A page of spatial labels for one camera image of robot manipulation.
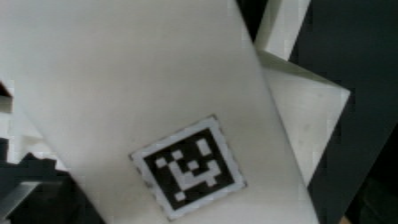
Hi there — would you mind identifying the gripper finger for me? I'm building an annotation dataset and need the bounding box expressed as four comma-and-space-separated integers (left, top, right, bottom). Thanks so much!
0, 151, 106, 224

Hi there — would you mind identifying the small white cabinet top block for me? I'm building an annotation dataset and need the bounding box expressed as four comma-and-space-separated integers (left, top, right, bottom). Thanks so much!
0, 0, 319, 224

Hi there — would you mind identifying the white cabinet body box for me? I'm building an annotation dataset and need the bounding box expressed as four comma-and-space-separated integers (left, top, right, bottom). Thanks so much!
258, 51, 351, 184

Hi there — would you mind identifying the white U-shaped fence frame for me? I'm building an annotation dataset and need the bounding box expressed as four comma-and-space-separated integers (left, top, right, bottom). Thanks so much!
255, 0, 312, 60

